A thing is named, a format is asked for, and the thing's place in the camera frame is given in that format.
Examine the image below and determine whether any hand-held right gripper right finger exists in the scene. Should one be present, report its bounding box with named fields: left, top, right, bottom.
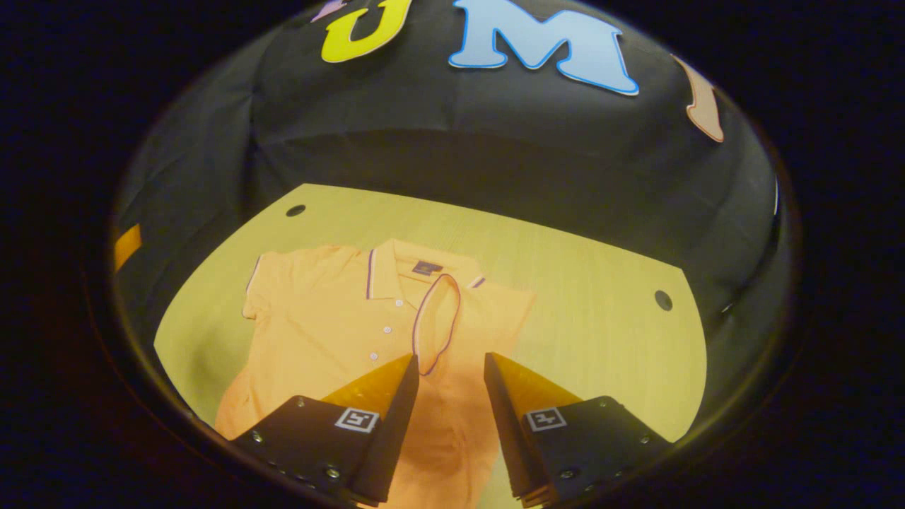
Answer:
left=484, top=351, right=672, bottom=507

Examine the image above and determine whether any black backdrop cloth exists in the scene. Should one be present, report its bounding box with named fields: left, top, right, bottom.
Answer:
left=110, top=0, right=784, bottom=446

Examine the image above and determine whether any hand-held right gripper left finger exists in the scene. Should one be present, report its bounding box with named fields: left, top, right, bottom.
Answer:
left=230, top=353, right=420, bottom=506

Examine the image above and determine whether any orange T-shirt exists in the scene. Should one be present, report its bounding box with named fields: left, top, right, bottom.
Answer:
left=214, top=239, right=536, bottom=509

